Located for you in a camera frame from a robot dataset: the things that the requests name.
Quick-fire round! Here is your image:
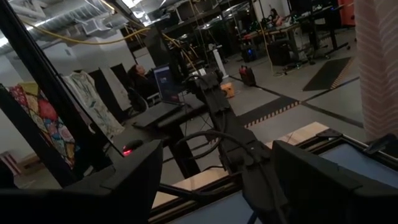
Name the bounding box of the black mouse red light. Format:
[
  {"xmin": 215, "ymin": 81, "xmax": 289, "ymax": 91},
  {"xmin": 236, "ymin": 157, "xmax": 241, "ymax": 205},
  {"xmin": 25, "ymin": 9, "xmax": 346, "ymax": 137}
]
[{"xmin": 121, "ymin": 139, "xmax": 145, "ymax": 157}]

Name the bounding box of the black computer tower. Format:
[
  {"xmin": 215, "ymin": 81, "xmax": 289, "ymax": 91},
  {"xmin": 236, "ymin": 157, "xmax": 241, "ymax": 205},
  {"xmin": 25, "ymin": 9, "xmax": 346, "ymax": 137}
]
[{"xmin": 241, "ymin": 43, "xmax": 259, "ymax": 63}]

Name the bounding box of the person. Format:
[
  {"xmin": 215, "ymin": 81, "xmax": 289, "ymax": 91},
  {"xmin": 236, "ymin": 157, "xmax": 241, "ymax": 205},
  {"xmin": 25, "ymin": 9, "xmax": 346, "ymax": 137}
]
[
  {"xmin": 126, "ymin": 63, "xmax": 160, "ymax": 105},
  {"xmin": 267, "ymin": 7, "xmax": 282, "ymax": 27}
]

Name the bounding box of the black side desk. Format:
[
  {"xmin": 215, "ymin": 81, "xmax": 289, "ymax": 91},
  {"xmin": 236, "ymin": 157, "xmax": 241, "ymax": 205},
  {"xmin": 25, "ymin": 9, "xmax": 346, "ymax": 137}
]
[{"xmin": 132, "ymin": 91, "xmax": 208, "ymax": 180}]

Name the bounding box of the yellow overhead cable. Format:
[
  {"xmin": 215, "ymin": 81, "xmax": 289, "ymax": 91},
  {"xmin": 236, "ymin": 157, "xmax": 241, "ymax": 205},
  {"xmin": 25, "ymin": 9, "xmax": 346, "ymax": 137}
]
[{"xmin": 18, "ymin": 17, "xmax": 200, "ymax": 74}]

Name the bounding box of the white floral cloth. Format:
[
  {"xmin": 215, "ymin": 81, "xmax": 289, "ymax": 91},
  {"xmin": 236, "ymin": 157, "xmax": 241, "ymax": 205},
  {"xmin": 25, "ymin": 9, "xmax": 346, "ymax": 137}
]
[{"xmin": 63, "ymin": 70, "xmax": 126, "ymax": 140}]

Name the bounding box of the wooden table board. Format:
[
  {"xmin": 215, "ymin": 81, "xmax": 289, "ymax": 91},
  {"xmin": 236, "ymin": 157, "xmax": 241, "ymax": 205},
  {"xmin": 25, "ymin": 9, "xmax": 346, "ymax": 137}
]
[{"xmin": 151, "ymin": 121, "xmax": 330, "ymax": 209}]

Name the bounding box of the pink chevron cloth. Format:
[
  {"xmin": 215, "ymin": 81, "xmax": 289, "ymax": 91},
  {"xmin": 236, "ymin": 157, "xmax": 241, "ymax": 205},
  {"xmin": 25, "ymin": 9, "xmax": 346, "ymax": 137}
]
[{"xmin": 353, "ymin": 0, "xmax": 398, "ymax": 142}]

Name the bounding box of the long office desk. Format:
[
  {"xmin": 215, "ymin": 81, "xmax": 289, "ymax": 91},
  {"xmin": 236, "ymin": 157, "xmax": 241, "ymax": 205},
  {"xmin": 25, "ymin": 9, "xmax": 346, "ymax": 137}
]
[{"xmin": 244, "ymin": 4, "xmax": 351, "ymax": 63}]

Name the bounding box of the grey-blue table mat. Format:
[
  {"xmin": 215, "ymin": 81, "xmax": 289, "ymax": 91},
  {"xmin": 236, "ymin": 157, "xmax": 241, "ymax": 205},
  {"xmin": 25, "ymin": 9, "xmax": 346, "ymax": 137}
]
[{"xmin": 167, "ymin": 142, "xmax": 398, "ymax": 224}]

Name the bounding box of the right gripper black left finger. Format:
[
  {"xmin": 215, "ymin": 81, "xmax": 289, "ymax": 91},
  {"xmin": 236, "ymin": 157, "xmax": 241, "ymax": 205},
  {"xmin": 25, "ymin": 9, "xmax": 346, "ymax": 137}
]
[{"xmin": 0, "ymin": 139, "xmax": 164, "ymax": 224}]

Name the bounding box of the black striped-edge floor mat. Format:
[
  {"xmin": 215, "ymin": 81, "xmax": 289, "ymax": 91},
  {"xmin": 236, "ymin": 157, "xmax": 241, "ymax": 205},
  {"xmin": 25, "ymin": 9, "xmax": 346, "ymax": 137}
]
[{"xmin": 236, "ymin": 95, "xmax": 301, "ymax": 129}]

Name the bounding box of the red cabinet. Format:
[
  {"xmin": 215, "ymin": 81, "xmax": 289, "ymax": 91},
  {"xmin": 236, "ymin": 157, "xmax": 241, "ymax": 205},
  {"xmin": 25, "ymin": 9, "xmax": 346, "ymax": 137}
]
[{"xmin": 337, "ymin": 0, "xmax": 357, "ymax": 27}]

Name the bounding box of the red bag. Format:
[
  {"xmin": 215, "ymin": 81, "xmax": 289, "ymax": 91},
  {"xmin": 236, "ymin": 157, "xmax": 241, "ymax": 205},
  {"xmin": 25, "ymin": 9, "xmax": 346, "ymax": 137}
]
[{"xmin": 238, "ymin": 64, "xmax": 257, "ymax": 88}]

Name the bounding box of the black clamp knob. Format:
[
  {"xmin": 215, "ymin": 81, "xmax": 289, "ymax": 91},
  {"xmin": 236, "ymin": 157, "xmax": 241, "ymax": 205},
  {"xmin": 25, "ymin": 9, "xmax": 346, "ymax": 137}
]
[{"xmin": 363, "ymin": 133, "xmax": 398, "ymax": 155}]

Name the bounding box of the black office chair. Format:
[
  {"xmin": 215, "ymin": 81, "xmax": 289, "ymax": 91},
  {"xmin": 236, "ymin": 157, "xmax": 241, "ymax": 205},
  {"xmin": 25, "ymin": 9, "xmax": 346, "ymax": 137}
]
[{"xmin": 127, "ymin": 86, "xmax": 149, "ymax": 113}]

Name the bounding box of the colourful floral cloth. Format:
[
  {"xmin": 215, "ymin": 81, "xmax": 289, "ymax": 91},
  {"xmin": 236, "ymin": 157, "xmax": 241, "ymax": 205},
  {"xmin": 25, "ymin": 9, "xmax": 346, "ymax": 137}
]
[{"xmin": 7, "ymin": 81, "xmax": 78, "ymax": 170}]

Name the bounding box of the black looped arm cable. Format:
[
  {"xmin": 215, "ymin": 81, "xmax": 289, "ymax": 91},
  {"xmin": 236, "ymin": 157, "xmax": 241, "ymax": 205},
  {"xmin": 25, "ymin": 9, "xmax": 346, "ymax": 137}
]
[{"xmin": 175, "ymin": 129, "xmax": 252, "ymax": 161}]

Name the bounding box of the black cabinet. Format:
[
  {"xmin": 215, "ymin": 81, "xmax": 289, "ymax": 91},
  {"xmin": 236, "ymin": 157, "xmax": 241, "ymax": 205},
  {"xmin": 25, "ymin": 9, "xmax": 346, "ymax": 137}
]
[{"xmin": 267, "ymin": 39, "xmax": 292, "ymax": 66}]

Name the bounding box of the white tower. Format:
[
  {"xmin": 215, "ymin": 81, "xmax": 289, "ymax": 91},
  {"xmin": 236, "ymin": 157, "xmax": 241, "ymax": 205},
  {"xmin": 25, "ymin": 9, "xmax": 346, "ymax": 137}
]
[{"xmin": 212, "ymin": 48, "xmax": 230, "ymax": 79}]

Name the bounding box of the orange box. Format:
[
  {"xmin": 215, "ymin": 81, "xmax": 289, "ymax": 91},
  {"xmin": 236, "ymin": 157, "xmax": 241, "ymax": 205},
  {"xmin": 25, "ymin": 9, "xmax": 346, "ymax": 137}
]
[{"xmin": 220, "ymin": 82, "xmax": 236, "ymax": 100}]

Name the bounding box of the open laptop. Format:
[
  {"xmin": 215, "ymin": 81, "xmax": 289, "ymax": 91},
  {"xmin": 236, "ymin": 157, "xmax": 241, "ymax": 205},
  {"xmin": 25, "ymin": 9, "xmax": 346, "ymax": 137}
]
[{"xmin": 151, "ymin": 64, "xmax": 185, "ymax": 105}]

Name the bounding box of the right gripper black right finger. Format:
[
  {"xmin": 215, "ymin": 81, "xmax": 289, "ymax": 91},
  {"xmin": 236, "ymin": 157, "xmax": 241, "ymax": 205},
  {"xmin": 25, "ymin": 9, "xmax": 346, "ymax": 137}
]
[{"xmin": 271, "ymin": 139, "xmax": 398, "ymax": 224}]

